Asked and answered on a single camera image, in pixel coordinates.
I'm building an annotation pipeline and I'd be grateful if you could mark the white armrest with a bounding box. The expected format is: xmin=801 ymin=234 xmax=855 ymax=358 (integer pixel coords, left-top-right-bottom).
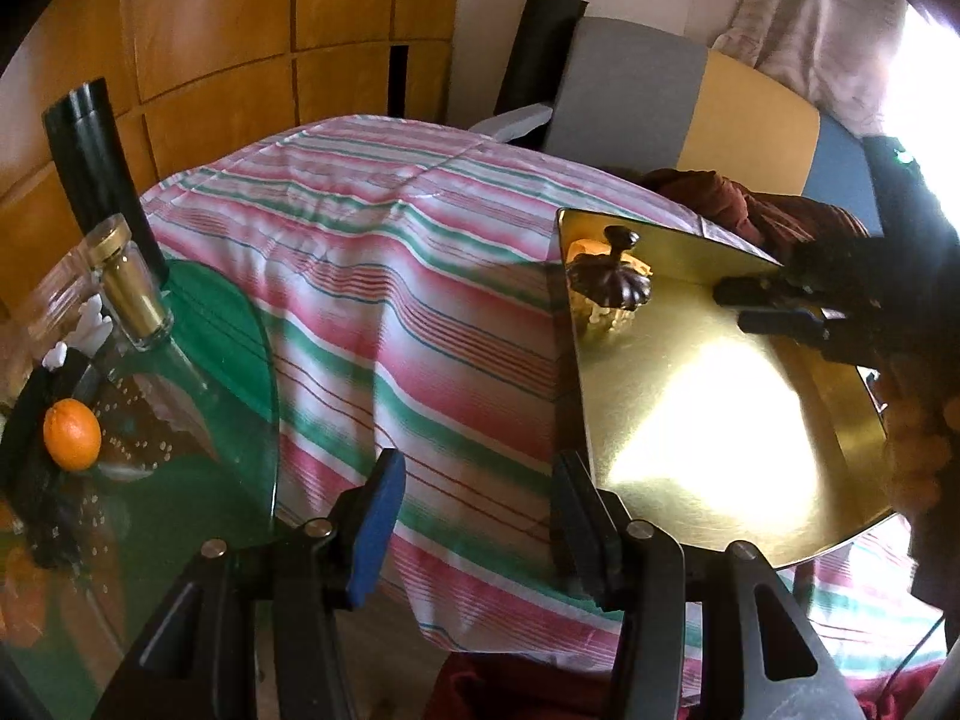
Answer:
xmin=469 ymin=103 xmax=554 ymax=145

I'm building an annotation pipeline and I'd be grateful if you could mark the striped blanket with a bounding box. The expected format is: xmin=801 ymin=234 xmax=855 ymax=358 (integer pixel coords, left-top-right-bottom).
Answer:
xmin=139 ymin=114 xmax=946 ymax=683

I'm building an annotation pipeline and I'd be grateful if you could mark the person's right hand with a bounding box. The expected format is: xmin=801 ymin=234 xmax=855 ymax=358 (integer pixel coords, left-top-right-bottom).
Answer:
xmin=881 ymin=371 xmax=947 ymax=515

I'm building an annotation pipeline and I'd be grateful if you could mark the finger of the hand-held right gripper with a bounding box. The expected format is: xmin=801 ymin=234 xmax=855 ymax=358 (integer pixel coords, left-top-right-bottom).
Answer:
xmin=712 ymin=274 xmax=826 ymax=310
xmin=738 ymin=309 xmax=835 ymax=346

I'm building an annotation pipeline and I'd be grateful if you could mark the white plastic piece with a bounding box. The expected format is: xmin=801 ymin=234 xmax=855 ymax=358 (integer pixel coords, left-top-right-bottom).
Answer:
xmin=45 ymin=296 xmax=113 ymax=368

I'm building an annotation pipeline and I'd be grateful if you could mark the pale curtain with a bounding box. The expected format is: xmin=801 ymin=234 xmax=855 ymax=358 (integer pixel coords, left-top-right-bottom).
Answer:
xmin=712 ymin=0 xmax=923 ymax=136

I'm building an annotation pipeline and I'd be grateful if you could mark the black rolled mat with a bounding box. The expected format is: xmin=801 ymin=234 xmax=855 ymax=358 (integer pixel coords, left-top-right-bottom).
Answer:
xmin=495 ymin=0 xmax=587 ymax=121

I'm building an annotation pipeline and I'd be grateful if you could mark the wooden wardrobe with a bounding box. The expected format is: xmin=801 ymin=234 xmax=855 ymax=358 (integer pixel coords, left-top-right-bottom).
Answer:
xmin=0 ymin=0 xmax=462 ymax=316

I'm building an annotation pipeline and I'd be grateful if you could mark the black tube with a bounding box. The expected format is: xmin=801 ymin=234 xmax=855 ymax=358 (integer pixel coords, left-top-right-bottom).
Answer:
xmin=43 ymin=79 xmax=170 ymax=278

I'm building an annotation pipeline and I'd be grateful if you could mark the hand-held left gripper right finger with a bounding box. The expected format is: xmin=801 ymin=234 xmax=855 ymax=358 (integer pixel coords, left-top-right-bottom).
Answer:
xmin=551 ymin=450 xmax=863 ymax=720

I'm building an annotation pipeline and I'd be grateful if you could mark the orange fruit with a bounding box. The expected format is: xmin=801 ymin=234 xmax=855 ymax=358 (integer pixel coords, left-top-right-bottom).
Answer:
xmin=43 ymin=399 xmax=102 ymax=472

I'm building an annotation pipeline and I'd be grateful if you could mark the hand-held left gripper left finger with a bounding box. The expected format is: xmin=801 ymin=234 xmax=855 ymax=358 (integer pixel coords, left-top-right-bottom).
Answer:
xmin=90 ymin=448 xmax=407 ymax=720

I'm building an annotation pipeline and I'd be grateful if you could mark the green glass table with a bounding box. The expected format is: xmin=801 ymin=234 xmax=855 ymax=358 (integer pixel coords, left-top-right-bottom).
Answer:
xmin=0 ymin=255 xmax=280 ymax=720

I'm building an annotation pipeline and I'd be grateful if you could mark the black plastic holder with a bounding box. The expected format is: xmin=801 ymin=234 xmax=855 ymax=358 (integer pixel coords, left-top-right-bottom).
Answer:
xmin=0 ymin=360 xmax=106 ymax=571

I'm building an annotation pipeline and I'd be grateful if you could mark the glass perfume bottle gold cap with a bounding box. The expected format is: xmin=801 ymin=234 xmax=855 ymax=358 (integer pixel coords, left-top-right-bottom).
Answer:
xmin=84 ymin=214 xmax=175 ymax=352

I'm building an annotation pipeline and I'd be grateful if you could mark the dark red cloth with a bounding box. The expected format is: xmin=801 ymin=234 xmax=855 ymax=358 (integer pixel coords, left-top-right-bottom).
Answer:
xmin=427 ymin=652 xmax=623 ymax=720

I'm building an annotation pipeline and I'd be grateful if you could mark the brown pumpkin-shaped lid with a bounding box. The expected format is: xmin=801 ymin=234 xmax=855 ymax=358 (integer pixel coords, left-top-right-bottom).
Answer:
xmin=564 ymin=226 xmax=655 ymax=312

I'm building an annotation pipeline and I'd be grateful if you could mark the gold square tray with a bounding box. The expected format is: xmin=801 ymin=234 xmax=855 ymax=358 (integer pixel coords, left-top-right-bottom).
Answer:
xmin=555 ymin=206 xmax=912 ymax=571

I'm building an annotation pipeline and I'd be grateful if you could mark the brown cloth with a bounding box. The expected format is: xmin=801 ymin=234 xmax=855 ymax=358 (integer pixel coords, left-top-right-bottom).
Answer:
xmin=637 ymin=167 xmax=871 ymax=263

